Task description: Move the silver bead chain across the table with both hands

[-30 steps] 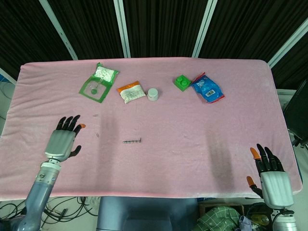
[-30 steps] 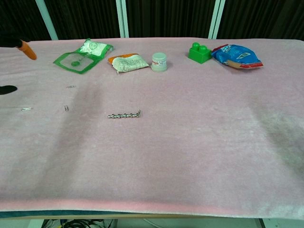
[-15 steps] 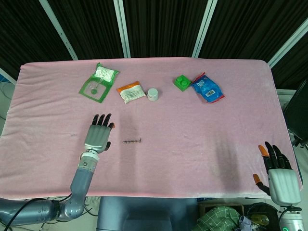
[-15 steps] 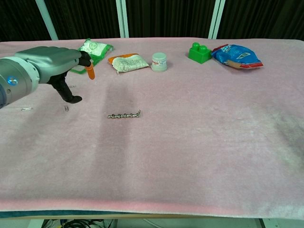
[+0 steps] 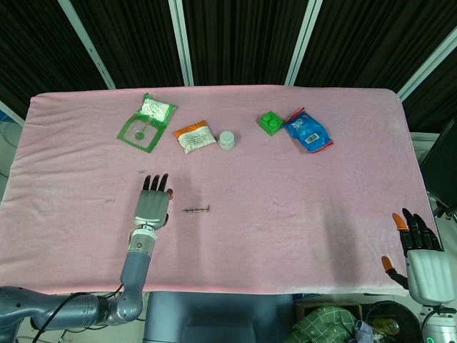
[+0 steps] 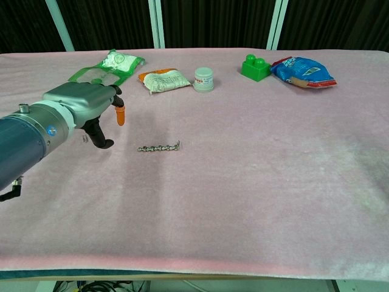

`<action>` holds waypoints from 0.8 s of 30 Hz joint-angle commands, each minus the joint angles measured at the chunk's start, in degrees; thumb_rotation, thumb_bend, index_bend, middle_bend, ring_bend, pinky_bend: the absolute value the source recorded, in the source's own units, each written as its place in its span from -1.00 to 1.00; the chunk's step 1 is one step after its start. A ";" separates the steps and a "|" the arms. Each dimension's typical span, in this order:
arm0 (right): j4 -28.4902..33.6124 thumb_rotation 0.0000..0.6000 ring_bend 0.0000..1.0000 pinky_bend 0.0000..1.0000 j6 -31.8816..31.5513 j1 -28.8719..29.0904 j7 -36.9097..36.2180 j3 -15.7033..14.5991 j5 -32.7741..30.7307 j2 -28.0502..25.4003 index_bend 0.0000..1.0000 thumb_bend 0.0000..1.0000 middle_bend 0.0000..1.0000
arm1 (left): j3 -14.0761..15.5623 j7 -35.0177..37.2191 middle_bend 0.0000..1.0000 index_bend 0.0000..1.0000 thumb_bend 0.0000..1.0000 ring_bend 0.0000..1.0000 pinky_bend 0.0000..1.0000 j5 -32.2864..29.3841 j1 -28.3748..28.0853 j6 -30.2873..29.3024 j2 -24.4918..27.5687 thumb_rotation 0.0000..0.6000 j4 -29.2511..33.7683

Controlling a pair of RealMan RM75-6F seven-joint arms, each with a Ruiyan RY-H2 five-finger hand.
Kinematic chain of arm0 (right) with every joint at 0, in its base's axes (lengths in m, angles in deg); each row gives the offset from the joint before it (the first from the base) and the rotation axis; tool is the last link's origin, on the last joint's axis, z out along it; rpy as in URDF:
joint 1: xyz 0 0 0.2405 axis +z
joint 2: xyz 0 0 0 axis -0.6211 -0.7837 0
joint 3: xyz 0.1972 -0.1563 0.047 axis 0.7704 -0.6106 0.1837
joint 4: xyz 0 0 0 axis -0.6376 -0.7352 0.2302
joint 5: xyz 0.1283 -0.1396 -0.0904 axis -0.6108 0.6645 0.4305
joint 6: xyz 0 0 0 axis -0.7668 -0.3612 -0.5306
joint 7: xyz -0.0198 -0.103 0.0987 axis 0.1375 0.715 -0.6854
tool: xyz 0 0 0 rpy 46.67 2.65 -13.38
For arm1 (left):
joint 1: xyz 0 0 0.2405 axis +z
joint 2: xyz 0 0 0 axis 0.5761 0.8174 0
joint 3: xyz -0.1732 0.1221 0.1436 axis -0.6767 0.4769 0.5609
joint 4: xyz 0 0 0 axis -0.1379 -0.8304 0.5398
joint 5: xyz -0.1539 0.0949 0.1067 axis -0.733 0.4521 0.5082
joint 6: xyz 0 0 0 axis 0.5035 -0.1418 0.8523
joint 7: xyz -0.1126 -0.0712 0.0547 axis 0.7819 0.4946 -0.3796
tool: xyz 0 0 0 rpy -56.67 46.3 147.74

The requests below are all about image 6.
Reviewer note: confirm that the silver magnetic ball chain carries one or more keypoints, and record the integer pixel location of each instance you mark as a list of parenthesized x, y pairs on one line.
[(158, 148)]

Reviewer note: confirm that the small white jar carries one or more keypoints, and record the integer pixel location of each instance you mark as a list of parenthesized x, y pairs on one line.
[(203, 80)]

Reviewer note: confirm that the green plastic packet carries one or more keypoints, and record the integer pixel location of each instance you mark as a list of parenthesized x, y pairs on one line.
[(121, 61)]

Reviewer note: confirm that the green toy brick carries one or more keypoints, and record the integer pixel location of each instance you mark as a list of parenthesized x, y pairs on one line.
[(255, 71)]

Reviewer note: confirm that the blue snack bag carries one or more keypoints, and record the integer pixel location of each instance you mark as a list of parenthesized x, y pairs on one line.
[(304, 73)]

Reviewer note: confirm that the black pleated curtain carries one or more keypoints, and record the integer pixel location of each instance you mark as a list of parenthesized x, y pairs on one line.
[(212, 21)]

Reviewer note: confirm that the white frame post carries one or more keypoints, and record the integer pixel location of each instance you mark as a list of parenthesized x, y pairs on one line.
[(60, 27), (156, 24), (276, 24)]

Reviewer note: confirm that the pink table cloth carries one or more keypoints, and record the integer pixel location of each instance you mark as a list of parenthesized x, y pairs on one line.
[(212, 197)]

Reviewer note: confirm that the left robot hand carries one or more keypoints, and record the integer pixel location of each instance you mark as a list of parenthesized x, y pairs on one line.
[(82, 97)]

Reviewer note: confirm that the orange white powder packet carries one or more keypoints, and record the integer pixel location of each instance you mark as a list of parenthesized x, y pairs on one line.
[(165, 80)]

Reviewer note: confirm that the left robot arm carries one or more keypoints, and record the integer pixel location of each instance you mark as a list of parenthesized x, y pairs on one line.
[(24, 143)]

